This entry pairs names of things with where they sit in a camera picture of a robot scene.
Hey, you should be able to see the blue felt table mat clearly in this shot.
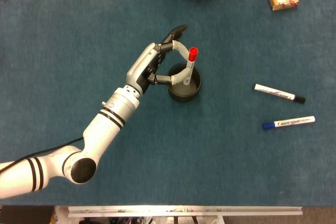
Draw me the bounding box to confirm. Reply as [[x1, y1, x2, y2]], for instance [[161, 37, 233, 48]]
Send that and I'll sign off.
[[0, 0, 336, 207]]

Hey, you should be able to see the red cap whiteboard marker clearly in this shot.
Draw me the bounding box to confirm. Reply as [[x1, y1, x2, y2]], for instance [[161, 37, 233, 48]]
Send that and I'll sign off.
[[183, 47, 200, 86]]

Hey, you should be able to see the black round pen cup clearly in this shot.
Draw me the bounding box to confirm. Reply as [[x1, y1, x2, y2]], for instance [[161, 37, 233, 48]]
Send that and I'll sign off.
[[167, 62, 203, 103]]

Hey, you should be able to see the aluminium profile rail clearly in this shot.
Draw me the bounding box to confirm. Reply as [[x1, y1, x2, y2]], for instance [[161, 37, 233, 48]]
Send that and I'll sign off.
[[67, 205, 303, 218]]

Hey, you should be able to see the black cap whiteboard marker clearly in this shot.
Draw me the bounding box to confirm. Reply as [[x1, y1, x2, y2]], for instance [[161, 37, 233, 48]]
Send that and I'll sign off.
[[252, 83, 307, 104]]

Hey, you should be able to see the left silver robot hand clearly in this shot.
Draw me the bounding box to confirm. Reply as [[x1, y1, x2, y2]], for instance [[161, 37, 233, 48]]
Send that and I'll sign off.
[[125, 24, 194, 96]]

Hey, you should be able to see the blue cap whiteboard marker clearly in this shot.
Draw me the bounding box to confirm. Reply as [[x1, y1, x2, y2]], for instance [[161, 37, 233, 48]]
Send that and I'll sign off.
[[262, 115, 316, 131]]

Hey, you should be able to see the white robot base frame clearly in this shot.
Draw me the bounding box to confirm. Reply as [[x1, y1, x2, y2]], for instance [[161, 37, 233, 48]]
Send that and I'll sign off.
[[54, 206, 226, 224]]

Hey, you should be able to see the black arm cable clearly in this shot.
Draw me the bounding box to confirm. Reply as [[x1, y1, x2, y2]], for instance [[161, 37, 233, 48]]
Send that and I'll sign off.
[[0, 136, 85, 175]]

